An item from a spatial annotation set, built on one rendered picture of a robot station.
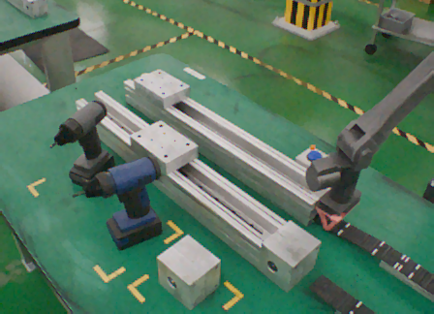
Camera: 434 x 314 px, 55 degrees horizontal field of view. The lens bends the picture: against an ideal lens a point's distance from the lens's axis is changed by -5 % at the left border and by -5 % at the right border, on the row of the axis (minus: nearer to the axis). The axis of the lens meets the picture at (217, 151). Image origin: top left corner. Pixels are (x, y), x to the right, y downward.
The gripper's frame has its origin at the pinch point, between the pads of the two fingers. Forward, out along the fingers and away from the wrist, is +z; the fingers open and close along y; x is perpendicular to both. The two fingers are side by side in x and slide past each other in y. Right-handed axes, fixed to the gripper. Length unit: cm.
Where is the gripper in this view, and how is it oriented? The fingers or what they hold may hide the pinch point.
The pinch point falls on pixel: (332, 221)
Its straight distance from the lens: 115.6
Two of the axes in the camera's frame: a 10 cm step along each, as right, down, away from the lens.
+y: -7.2, 4.1, -5.6
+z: -0.3, 7.8, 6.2
